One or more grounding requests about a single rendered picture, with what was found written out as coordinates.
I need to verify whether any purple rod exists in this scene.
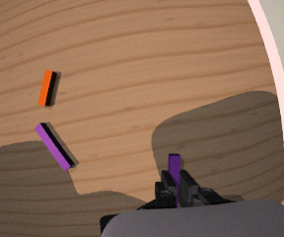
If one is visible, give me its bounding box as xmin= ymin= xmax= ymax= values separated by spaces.
xmin=35 ymin=122 xmax=74 ymax=171
xmin=168 ymin=153 xmax=180 ymax=208

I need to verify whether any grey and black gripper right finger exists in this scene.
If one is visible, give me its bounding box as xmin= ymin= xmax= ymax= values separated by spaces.
xmin=178 ymin=170 xmax=236 ymax=207

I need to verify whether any orange rod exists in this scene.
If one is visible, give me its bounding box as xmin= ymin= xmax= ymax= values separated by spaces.
xmin=38 ymin=70 xmax=57 ymax=107

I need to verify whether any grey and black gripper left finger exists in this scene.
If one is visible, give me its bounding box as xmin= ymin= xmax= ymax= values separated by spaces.
xmin=100 ymin=170 xmax=177 ymax=237

